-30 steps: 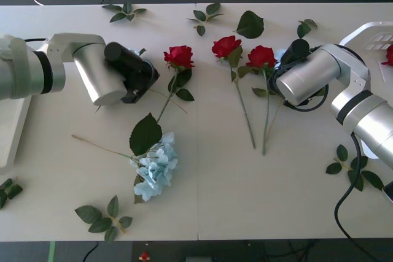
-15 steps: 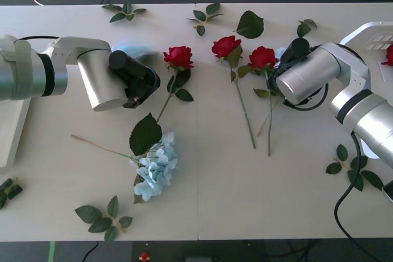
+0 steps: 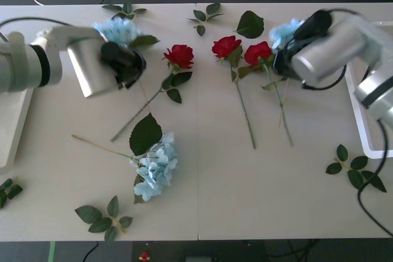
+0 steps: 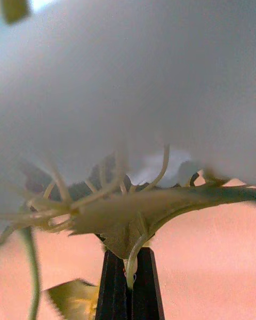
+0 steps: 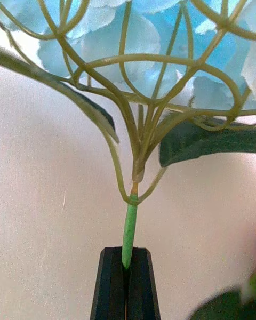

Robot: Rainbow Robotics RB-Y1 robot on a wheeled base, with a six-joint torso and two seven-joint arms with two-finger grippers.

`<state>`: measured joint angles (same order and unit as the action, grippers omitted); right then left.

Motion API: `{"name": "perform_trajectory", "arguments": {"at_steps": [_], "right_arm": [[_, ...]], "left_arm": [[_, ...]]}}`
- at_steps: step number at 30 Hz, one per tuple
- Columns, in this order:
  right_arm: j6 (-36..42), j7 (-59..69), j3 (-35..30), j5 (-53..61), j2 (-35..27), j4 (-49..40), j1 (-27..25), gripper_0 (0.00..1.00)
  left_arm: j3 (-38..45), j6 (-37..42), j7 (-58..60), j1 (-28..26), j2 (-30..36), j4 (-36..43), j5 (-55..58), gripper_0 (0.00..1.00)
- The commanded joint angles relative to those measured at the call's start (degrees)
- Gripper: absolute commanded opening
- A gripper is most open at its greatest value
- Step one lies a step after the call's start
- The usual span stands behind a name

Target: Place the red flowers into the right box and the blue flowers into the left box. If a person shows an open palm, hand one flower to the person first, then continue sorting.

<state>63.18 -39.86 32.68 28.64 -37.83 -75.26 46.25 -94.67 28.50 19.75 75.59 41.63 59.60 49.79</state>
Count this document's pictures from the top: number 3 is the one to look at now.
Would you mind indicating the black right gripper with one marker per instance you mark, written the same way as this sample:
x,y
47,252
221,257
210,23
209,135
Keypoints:
x,y
285,62

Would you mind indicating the red rose with green stem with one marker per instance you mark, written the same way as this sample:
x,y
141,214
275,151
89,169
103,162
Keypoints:
x,y
256,55
225,47
179,56

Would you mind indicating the small red object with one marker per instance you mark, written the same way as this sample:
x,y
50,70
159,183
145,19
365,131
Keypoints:
x,y
144,256

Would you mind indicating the large single green leaf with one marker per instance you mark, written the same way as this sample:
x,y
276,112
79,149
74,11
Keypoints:
x,y
250,24

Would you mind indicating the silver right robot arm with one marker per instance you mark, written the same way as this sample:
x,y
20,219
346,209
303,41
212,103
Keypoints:
x,y
331,53

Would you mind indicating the pale blue flower with stem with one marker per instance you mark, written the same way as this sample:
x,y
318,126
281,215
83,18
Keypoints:
x,y
116,30
156,167
281,35

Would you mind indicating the shallow white box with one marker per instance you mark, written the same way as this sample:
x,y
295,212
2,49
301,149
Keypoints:
x,y
357,114
12,121

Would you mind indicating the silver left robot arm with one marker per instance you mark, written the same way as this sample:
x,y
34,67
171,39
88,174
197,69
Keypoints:
x,y
27,65

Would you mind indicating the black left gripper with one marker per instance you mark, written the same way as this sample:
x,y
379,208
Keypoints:
x,y
127,65

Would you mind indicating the green leaf twig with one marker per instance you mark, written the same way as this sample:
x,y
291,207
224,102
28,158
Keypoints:
x,y
358,162
212,8
89,214
14,191
123,8

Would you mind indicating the green tape strip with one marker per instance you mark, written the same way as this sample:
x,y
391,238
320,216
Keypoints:
x,y
52,251

